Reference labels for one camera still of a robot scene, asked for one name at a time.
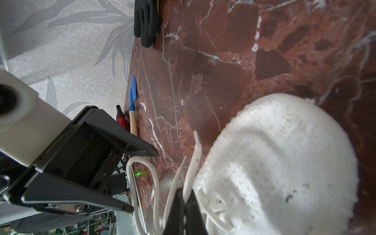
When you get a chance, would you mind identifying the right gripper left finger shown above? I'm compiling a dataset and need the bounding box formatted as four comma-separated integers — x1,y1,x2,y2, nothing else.
162,188,185,235

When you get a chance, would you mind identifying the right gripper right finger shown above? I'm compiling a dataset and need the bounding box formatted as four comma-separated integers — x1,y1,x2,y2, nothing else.
185,190,208,235

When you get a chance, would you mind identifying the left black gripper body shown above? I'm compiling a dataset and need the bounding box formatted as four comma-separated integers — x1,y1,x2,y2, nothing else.
2,105,130,215

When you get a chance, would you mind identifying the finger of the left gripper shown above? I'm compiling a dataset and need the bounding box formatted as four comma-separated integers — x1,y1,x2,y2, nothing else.
21,173,134,213
85,109,159,157

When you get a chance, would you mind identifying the white knit sneaker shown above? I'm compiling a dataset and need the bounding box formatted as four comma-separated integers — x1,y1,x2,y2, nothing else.
125,93,359,235

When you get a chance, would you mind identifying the red black spray bottle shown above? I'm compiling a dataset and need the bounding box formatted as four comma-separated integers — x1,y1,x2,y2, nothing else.
116,105,130,132

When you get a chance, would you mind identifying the black work glove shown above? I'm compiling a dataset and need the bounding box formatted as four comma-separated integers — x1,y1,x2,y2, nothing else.
134,0,160,48

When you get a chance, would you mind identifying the wooden handle blue mallet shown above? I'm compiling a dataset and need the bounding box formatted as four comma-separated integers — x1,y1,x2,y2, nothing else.
129,76,138,136

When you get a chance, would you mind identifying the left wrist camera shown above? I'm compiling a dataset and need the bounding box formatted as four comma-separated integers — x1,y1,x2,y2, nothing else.
1,70,71,166

